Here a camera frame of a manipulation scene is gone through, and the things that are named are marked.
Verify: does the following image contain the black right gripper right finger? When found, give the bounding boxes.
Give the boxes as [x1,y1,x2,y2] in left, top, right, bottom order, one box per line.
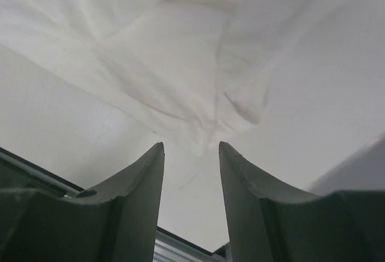
[218,142,384,261]

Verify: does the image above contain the white t shirt robot print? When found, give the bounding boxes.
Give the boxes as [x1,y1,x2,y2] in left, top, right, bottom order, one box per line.
[1,0,384,154]

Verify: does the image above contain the aluminium frame rail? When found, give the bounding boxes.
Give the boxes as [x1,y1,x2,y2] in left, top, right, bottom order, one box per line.
[0,147,231,262]

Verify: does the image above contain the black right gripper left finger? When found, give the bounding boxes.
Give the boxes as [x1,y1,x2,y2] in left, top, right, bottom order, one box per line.
[0,141,165,262]

